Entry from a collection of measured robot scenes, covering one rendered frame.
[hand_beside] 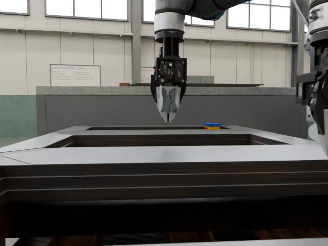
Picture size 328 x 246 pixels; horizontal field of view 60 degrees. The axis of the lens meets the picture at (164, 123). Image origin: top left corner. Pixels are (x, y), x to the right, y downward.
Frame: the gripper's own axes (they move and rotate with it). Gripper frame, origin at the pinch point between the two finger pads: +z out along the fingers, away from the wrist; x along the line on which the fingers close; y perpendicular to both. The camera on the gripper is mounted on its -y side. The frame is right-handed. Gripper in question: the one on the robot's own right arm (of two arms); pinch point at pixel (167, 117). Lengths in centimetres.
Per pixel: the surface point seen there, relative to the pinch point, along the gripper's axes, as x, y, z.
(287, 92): 65, -61, -11
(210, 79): 235, -854, -100
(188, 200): 2.2, 18.0, 15.5
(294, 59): 580, -954, -190
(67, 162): -18.7, 25.7, 6.4
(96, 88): -26, -63, -11
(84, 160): -16.3, 24.7, 6.4
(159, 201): -3.3, 18.3, 15.6
